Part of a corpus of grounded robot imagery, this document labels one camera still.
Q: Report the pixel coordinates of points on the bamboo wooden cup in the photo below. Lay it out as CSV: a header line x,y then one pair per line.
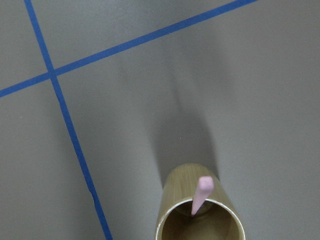
x,y
217,219

